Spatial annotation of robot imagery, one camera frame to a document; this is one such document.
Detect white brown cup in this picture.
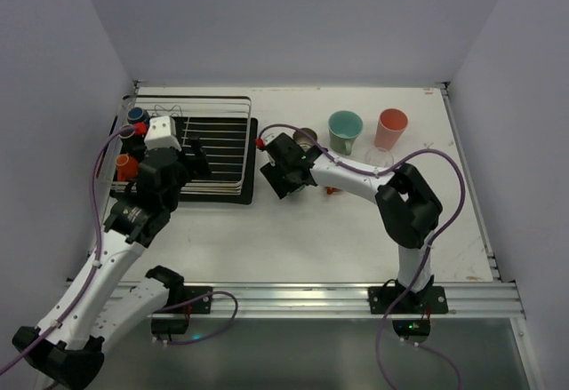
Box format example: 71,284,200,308
293,128,317,150

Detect orange white-ringed cup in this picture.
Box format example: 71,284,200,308
325,187,342,195

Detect large green mug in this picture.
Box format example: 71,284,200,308
328,110,364,155

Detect clear glass cup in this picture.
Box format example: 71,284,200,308
365,147,395,169

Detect pink plastic cup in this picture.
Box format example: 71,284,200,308
374,108,408,150

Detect small green cup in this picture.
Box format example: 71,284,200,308
290,186,306,195

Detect black cup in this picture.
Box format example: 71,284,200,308
119,131,146,152

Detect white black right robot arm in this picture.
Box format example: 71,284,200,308
255,133,442,308

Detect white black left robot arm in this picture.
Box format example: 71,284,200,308
12,138,211,389

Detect black drip tray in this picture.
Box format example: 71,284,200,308
110,116,259,206

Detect orange mug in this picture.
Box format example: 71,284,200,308
116,154,139,182

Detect blue cup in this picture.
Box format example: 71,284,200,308
126,107,149,125

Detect left black controller box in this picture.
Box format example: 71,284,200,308
150,318,189,340

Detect black controller box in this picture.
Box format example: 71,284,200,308
150,318,189,340
392,319,431,343

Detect right black controller box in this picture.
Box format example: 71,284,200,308
392,319,431,343

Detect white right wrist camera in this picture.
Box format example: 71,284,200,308
265,146,278,166

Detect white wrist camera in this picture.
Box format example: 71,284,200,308
144,115,182,151
265,146,278,166

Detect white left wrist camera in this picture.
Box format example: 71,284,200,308
144,115,182,151

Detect metal wire dish rack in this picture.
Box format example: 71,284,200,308
111,94,256,195

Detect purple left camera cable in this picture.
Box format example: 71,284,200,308
0,122,150,373

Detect purple camera cable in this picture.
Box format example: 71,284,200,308
0,122,150,373
253,123,467,293

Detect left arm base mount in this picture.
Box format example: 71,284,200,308
165,285,213,316

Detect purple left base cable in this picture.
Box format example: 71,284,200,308
153,290,241,346

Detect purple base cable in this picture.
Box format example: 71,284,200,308
153,290,241,346
373,290,466,390

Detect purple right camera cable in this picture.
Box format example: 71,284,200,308
253,123,467,293

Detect aluminium right side rail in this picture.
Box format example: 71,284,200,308
438,82,503,283

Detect aluminium rail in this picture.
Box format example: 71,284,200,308
438,82,503,283
185,282,525,319

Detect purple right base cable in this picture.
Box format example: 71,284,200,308
373,290,466,390

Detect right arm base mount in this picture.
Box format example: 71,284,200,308
367,277,449,314

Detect aluminium front rail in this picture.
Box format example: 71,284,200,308
185,282,525,319

